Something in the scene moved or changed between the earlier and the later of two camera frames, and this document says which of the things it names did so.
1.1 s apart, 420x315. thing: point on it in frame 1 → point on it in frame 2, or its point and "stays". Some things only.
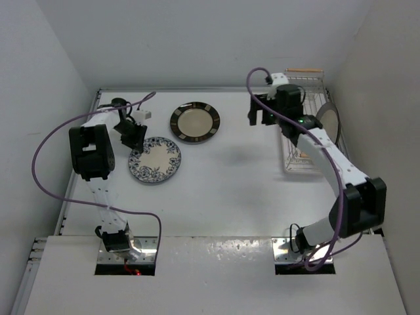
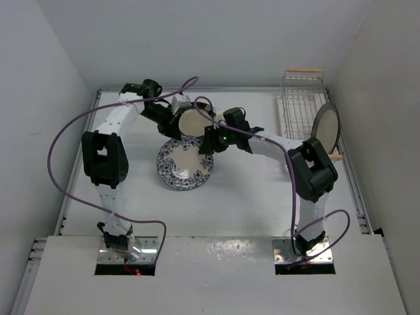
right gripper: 256,105 → 210,144
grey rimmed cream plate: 329,115 stays
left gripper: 136,142 → 170,126
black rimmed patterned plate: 195,121 stays
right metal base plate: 283,253 stays
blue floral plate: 160,159 → 181,167
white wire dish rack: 314,81 stays
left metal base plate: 143,251 stays
